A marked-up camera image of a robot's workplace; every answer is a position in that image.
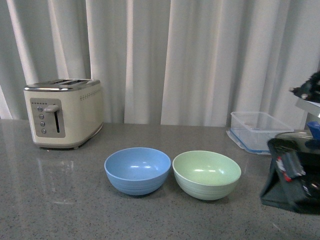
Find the clear plastic food container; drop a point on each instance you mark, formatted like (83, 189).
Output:
(251, 130)

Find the white curtain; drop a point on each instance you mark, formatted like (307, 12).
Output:
(168, 62)

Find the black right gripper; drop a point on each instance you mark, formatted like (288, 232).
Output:
(293, 183)

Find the green bowl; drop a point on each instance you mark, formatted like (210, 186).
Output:
(206, 175)

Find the blue bowl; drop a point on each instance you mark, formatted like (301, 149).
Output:
(137, 171)

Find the cream four-slot toaster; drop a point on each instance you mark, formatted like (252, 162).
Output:
(64, 113)

